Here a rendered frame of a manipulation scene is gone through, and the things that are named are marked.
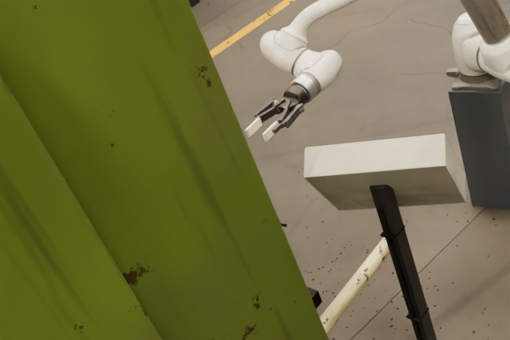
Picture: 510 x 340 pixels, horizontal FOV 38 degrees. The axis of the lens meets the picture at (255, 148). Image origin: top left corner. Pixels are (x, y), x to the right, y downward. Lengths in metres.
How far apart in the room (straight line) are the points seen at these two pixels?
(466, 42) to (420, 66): 1.51
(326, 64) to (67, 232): 1.41
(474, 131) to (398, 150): 1.32
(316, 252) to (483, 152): 0.84
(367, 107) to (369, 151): 2.33
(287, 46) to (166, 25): 1.10
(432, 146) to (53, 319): 0.91
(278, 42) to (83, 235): 1.39
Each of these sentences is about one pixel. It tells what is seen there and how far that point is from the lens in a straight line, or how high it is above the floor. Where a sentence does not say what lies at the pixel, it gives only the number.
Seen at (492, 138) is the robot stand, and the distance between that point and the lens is 3.05.
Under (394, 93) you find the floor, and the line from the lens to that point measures 4.15.
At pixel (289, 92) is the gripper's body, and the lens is 2.41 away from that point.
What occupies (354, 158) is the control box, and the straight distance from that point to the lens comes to 1.77.
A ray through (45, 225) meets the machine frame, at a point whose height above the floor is 1.59.
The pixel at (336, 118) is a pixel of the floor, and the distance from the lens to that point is 4.09.
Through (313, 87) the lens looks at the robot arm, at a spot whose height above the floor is 1.01.
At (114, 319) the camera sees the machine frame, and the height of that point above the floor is 1.35.
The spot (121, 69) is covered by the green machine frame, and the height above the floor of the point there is 1.68.
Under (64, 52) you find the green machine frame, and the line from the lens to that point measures 1.32.
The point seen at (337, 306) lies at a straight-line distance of 2.20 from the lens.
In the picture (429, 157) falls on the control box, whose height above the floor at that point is 1.17.
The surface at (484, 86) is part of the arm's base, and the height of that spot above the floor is 0.62.
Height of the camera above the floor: 2.23
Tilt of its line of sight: 33 degrees down
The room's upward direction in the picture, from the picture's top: 22 degrees counter-clockwise
